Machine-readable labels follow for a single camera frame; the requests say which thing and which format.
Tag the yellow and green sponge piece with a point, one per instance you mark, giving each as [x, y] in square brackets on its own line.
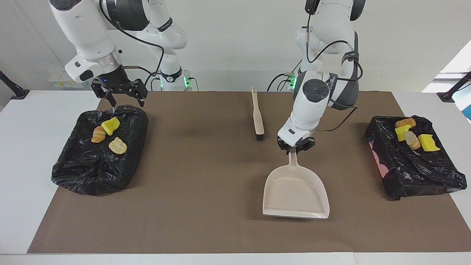
[402, 131]

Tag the pink plastic bin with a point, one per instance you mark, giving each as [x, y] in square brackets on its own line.
[381, 167]

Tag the notched yellow sponge piece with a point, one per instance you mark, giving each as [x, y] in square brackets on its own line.
[428, 142]

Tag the brown textured toy bread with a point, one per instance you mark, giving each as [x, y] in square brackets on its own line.
[405, 122]

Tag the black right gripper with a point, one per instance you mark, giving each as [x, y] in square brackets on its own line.
[117, 82]

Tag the white wall socket box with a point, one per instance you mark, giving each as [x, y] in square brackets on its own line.
[59, 80]

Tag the beige plastic dustpan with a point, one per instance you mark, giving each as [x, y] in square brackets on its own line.
[296, 187]

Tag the black camera stand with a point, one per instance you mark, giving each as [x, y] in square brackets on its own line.
[454, 88]
[13, 89]

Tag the brown table mat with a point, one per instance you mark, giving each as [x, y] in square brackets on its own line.
[235, 228]

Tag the beige hand brush black bristles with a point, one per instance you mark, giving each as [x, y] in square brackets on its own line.
[258, 121]

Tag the blue object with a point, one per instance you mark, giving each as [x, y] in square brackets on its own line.
[468, 112]

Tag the pale toy pastry piece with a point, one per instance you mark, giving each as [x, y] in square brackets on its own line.
[117, 146]

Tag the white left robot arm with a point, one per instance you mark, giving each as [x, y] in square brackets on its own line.
[316, 92]

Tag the orange striped toy croissant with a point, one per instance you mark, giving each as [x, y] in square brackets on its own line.
[412, 140]
[98, 134]

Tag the black garbage bag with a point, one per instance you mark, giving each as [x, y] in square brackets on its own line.
[415, 169]
[84, 169]

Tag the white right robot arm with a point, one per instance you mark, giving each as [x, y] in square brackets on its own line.
[92, 33]

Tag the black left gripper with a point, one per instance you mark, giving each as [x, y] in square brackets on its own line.
[298, 142]

